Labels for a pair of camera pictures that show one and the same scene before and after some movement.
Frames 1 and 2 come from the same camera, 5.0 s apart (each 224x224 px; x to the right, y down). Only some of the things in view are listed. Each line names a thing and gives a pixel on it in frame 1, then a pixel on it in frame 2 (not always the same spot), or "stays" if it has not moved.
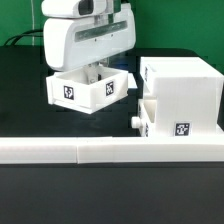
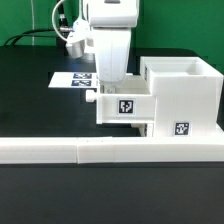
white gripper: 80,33 -> 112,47
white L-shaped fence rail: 101,149 stays
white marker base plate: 132,84 -> 74,80
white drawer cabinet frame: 189,96 stays
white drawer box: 67,89 -> 126,102
